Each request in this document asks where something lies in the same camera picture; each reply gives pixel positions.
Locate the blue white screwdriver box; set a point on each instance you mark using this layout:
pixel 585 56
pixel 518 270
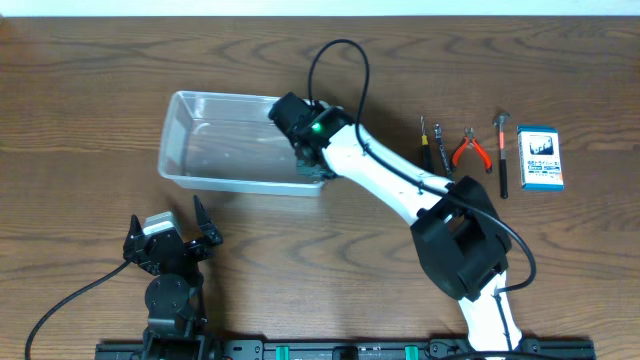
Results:
pixel 540 158

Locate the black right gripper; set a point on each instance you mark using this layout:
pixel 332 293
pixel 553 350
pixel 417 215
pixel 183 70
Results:
pixel 308 167

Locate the black mounting rail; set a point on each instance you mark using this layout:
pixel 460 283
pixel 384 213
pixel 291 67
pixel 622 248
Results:
pixel 254 349

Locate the small hammer black handle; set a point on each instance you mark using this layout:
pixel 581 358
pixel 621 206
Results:
pixel 499 122

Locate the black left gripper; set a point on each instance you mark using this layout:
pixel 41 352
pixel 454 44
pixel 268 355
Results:
pixel 170 249

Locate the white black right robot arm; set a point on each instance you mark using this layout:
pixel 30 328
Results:
pixel 461 245

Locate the black yellow screwdriver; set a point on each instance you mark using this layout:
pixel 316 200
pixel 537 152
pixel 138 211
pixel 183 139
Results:
pixel 427 160

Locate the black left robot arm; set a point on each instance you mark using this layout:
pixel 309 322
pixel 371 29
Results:
pixel 174 298

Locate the clear plastic container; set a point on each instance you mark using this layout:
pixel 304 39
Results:
pixel 226 142

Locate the small steel wrench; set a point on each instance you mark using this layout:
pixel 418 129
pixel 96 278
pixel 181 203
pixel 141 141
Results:
pixel 442 151

